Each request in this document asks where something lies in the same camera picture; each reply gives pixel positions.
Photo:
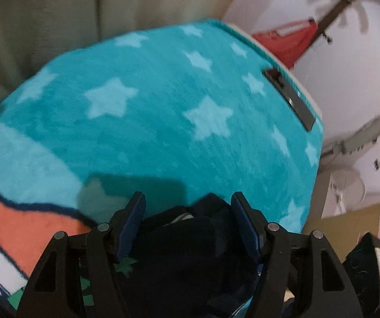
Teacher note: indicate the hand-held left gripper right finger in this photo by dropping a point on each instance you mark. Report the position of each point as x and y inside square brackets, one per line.
[245, 220]

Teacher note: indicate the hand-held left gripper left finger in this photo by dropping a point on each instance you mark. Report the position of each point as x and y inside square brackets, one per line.
[131, 220]

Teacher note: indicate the dark navy pants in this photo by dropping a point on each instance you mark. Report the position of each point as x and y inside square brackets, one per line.
[190, 255]

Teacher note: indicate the cardboard box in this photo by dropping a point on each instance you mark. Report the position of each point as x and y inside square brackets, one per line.
[342, 228]

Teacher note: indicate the teal star-printed blanket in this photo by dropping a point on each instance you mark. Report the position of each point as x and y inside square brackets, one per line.
[163, 122]

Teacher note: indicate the black flat bar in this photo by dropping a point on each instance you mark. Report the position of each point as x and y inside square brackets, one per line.
[290, 97]

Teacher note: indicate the red cloth bag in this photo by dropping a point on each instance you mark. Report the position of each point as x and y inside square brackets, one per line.
[287, 41]

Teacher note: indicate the beige curtain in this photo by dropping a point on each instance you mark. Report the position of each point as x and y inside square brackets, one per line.
[94, 13]

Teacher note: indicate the wooden guitar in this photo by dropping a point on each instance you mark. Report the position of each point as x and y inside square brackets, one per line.
[337, 10]

